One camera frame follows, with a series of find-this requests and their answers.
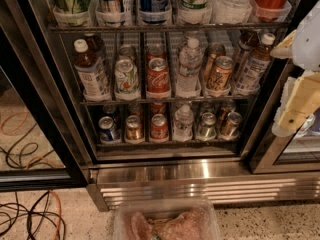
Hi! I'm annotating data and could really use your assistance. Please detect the red cola can front middle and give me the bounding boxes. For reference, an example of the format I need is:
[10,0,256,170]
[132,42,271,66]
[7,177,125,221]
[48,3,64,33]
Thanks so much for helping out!
[147,58,171,99]

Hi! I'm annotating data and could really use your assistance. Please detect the blue energy can bottom front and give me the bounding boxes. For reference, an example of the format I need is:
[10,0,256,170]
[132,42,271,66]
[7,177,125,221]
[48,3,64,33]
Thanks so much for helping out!
[98,116,120,144]

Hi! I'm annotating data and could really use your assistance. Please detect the top wire shelf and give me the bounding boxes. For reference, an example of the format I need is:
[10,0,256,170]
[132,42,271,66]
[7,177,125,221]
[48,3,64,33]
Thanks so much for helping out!
[49,22,289,34]

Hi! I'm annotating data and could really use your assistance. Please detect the wire shelf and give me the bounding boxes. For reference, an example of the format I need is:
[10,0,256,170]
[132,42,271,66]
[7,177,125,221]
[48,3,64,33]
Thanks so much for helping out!
[80,95,256,106]
[49,22,289,34]

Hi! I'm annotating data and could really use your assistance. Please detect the brown tea bottle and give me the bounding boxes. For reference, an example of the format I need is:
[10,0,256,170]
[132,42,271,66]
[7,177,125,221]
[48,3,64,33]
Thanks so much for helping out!
[85,33,109,71]
[74,39,109,101]
[234,33,275,94]
[233,30,259,80]

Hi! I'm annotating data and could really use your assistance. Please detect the silver can bottom front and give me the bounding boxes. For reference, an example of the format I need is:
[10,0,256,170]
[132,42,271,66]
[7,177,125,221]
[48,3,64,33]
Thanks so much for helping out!
[196,112,216,141]

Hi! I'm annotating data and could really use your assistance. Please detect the clear water bottle front middle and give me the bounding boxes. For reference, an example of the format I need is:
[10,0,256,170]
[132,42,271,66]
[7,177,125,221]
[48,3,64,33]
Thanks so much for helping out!
[176,38,203,97]

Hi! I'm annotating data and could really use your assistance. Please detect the clear water bottle top shelf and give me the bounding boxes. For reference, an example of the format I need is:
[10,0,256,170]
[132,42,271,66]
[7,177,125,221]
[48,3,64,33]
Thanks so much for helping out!
[213,0,252,24]

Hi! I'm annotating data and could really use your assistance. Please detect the glass fridge door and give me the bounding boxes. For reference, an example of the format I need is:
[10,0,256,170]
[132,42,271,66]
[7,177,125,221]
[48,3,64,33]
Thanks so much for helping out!
[0,30,87,192]
[249,61,320,174]

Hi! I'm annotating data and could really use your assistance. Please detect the clear water bottle shelf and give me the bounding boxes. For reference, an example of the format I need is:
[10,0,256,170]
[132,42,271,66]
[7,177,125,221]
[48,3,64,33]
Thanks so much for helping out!
[213,0,252,24]
[173,104,194,142]

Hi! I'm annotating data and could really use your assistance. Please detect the silver can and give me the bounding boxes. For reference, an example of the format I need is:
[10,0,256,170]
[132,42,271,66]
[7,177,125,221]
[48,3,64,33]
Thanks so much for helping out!
[196,112,216,141]
[199,101,215,115]

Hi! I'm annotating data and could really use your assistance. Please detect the red cola can bottom rear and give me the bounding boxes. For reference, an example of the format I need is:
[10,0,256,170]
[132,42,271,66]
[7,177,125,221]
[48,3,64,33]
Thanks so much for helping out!
[150,102,166,115]

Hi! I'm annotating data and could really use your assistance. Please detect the gold can bottom rear left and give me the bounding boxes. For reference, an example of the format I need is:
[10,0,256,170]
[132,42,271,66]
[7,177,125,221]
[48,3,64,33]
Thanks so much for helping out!
[128,103,143,118]

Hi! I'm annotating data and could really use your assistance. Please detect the clear water bottle rear middle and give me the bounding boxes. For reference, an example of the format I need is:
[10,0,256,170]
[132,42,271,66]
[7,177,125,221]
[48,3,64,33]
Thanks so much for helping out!
[177,31,200,52]

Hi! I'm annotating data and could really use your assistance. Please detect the gold can bottom rear right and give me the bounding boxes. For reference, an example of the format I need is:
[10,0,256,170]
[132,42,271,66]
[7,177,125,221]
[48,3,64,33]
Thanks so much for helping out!
[216,99,236,127]

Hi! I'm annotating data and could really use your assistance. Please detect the white green soda can rear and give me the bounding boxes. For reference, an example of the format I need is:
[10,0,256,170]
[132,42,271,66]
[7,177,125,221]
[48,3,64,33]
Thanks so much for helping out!
[118,44,136,62]

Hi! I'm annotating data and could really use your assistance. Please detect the red cola can rear middle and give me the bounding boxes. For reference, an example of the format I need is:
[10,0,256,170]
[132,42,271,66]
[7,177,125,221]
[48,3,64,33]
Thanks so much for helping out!
[146,44,166,62]

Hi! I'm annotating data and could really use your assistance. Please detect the orange cable on floor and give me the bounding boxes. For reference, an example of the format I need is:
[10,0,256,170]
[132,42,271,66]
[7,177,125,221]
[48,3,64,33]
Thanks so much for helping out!
[46,189,63,240]

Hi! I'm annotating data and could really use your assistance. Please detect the orange can shelf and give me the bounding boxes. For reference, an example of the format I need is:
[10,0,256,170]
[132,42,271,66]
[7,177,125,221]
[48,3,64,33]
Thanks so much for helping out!
[203,42,226,81]
[206,56,234,91]

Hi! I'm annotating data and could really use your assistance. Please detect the clear water bottle bottom shelf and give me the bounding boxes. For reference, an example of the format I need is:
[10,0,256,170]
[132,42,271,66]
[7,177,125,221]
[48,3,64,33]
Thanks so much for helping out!
[173,104,194,142]

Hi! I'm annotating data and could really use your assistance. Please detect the white green soda can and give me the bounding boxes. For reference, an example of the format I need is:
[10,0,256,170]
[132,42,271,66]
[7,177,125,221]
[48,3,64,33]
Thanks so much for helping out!
[115,59,141,101]
[118,44,136,62]

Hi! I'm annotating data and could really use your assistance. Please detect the black cables on floor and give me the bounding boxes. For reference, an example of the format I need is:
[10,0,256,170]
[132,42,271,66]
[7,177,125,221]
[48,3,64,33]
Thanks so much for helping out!
[0,191,67,240]

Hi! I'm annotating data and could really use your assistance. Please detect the white green can top shelf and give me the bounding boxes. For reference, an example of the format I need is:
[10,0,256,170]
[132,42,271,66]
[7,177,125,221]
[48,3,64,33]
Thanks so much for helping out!
[178,0,212,24]

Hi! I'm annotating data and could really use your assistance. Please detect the silver can bottom rear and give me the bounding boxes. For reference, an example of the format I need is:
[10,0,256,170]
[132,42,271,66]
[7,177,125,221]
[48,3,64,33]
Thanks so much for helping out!
[199,101,215,115]

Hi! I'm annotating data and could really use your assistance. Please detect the white green soda can front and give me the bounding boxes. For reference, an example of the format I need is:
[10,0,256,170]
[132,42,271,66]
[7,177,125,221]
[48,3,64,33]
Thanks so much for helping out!
[115,59,141,101]

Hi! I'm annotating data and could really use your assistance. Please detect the orange can front middle shelf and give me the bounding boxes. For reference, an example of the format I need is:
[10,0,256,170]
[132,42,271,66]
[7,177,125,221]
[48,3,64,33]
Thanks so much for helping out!
[206,56,234,91]

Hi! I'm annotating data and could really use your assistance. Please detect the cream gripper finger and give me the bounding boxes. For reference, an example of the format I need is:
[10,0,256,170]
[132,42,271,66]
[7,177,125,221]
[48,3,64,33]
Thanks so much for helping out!
[271,71,320,137]
[270,30,296,59]

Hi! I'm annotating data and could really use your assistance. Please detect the blue energy can top shelf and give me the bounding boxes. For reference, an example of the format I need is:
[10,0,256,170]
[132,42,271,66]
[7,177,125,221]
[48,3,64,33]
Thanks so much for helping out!
[100,0,124,27]

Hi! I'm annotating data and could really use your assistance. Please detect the middle wire shelf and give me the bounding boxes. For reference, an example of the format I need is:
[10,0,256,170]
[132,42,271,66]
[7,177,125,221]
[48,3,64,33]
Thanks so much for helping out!
[80,95,256,106]

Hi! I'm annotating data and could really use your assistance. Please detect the blue energy can bottom rear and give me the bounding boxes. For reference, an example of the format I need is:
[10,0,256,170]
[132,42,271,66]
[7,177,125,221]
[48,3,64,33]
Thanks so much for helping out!
[103,105,121,128]

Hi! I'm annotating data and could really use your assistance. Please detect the stainless steel fridge base grille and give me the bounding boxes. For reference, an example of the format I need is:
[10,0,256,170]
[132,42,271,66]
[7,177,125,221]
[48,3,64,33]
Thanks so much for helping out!
[87,159,320,211]

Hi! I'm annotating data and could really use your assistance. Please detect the clear plastic food container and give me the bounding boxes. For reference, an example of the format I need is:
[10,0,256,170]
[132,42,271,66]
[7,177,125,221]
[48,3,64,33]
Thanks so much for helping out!
[113,197,221,240]

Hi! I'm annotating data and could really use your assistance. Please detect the gold can bottom front left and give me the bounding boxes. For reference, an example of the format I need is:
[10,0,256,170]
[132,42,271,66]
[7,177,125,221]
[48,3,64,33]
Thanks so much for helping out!
[125,115,144,143]

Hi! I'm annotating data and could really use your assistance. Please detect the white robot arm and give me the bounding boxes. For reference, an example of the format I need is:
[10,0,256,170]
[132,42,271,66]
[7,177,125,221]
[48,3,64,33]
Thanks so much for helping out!
[271,1,320,137]

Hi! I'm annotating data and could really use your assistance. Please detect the left glass fridge door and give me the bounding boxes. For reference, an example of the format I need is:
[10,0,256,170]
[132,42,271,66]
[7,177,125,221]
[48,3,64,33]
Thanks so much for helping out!
[0,30,87,192]

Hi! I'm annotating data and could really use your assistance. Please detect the red cola can bottom front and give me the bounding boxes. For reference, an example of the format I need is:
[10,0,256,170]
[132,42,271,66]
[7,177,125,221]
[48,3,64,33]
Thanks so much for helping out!
[150,114,169,141]

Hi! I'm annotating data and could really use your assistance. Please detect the gold can bottom front right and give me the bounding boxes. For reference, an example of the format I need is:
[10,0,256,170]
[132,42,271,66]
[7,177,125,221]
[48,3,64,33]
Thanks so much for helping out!
[219,112,242,141]

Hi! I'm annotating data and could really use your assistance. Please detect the orange can rear middle shelf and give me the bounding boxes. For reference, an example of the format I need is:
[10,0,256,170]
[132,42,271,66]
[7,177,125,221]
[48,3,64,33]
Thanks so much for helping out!
[203,42,226,81]

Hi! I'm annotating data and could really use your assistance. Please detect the gold can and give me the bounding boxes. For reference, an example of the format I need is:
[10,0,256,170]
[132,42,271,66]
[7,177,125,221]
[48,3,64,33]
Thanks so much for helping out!
[128,103,143,118]
[219,112,242,141]
[216,99,236,127]
[125,115,144,143]

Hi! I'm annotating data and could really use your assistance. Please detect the right glass fridge door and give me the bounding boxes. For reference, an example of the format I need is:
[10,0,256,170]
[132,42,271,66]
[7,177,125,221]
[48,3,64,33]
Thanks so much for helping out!
[249,61,320,174]

